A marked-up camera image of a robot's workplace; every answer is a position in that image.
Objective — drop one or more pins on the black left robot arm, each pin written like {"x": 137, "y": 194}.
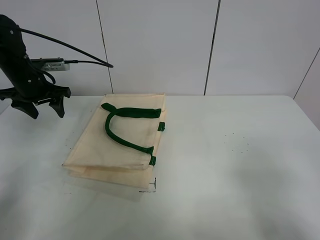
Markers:
{"x": 11, "y": 43}

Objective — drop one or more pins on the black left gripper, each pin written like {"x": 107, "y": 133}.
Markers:
{"x": 31, "y": 85}

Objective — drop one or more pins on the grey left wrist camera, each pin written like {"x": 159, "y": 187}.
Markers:
{"x": 50, "y": 64}

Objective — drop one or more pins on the cream linen bag green handles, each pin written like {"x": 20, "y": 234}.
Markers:
{"x": 97, "y": 156}

